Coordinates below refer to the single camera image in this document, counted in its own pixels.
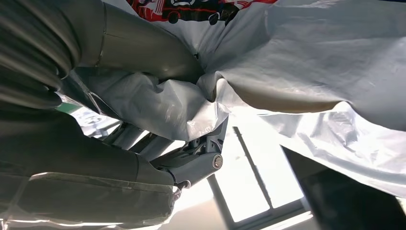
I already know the dark flat panel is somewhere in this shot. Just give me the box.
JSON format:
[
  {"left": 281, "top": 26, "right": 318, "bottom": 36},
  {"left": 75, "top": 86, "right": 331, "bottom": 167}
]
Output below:
[{"left": 282, "top": 146, "right": 406, "bottom": 230}]

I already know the ribbed grey right arm sleeve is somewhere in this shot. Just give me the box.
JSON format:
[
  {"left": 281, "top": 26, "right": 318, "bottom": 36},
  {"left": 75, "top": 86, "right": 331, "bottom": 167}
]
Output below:
[{"left": 0, "top": 0, "right": 82, "bottom": 111}]

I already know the grey window frame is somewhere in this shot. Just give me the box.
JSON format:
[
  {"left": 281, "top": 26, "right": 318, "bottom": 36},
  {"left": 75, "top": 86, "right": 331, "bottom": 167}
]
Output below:
[{"left": 207, "top": 126, "right": 315, "bottom": 230}]

